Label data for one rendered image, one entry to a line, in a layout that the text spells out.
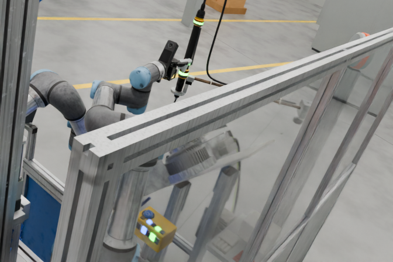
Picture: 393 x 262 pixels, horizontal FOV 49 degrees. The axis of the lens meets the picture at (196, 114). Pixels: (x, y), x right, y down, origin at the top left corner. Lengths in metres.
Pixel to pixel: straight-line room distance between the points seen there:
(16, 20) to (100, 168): 0.64
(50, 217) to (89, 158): 1.99
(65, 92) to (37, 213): 0.91
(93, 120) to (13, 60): 0.33
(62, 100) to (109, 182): 1.35
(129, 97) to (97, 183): 1.20
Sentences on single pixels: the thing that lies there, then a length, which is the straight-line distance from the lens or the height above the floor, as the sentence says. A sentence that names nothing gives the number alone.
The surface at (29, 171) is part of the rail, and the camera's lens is 2.42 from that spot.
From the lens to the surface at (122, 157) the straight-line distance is 0.48.
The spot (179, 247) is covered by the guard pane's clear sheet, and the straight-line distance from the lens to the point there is 0.87.
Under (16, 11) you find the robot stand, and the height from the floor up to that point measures 1.97.
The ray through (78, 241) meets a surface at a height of 1.93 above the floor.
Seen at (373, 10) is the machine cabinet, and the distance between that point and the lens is 9.03.
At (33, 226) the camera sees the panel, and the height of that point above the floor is 0.46.
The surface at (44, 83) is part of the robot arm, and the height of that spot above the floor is 1.45.
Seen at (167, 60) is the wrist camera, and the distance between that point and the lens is 1.75.
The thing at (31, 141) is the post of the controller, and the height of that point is 0.98.
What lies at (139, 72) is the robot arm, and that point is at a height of 1.67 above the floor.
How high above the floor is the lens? 2.31
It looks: 27 degrees down
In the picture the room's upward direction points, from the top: 18 degrees clockwise
